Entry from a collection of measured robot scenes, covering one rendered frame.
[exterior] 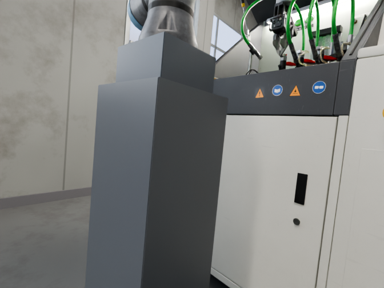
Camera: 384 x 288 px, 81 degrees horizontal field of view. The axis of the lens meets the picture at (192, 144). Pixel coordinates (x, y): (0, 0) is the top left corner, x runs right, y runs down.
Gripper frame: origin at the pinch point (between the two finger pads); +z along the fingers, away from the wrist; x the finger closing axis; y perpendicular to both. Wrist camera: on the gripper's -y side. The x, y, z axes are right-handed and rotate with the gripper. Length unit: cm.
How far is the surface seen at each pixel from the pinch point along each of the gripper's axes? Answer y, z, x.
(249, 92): 22.7, 22.7, 0.9
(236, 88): 22.7, 20.4, -5.8
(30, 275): 82, 111, -62
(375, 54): 22.7, 14.6, 39.1
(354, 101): 23, 27, 36
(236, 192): 22, 63, 0
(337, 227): 22, 64, 36
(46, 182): 61, 94, -162
